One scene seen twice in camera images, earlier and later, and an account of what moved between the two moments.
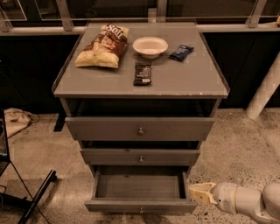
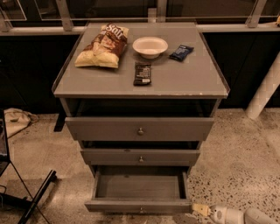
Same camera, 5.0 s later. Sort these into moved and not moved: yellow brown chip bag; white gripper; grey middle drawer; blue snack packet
Moved: white gripper
Not moved: grey middle drawer; blue snack packet; yellow brown chip bag
